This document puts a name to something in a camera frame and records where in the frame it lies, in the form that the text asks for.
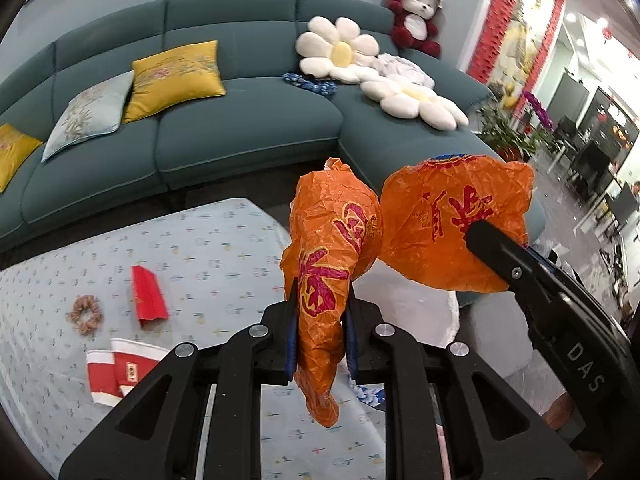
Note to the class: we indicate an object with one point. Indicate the teal corner sofa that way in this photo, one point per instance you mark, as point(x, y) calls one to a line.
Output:
point(240, 125)

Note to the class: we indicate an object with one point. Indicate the red paper wall decoration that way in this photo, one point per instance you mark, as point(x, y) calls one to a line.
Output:
point(495, 20)

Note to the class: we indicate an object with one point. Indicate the blue patterned cloth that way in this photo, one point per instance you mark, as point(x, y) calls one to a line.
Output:
point(310, 83)

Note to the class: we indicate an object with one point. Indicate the red bear plush toy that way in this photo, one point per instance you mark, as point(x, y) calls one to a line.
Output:
point(415, 15)

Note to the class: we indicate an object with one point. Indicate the purple orchid plant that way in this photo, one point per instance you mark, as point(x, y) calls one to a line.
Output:
point(537, 107)

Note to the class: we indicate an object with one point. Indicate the small yellow embroidered cushion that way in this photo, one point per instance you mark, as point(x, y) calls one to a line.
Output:
point(12, 155)

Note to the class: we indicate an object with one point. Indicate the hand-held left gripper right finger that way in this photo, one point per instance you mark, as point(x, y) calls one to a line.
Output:
point(350, 347)

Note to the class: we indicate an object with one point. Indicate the crumpled white cloth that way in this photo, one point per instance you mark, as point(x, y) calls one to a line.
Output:
point(405, 67)

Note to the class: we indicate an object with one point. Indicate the green potted plant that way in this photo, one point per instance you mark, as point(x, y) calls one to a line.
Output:
point(505, 130)

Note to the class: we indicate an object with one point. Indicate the red paper envelope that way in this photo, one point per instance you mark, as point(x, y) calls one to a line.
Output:
point(147, 300)

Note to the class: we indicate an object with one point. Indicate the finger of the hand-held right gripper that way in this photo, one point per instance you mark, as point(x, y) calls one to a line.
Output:
point(495, 250)

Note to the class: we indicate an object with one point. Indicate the light blue embroidered cushion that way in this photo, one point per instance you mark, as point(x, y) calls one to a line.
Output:
point(87, 115)

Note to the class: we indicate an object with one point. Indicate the black office chair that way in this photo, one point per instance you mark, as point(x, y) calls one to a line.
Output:
point(590, 165)

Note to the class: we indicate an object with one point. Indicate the large yellow embroidered cushion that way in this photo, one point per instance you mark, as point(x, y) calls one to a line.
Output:
point(175, 80)

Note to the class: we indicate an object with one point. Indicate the floral light blue tablecloth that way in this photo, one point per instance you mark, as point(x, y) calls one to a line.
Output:
point(215, 260)

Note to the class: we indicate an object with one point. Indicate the orange plastic bag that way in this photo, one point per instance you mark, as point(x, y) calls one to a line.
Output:
point(325, 260)

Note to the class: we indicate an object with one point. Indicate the white flower pillow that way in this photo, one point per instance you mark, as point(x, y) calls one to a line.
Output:
point(340, 52)
point(415, 101)

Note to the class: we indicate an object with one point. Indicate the brown scrunchie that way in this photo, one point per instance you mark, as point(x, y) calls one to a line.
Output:
point(75, 311)

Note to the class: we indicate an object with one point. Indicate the red paper cup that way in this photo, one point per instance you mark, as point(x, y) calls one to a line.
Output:
point(135, 367)
point(101, 375)

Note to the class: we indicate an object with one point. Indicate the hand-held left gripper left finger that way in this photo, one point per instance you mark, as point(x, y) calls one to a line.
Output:
point(290, 350)

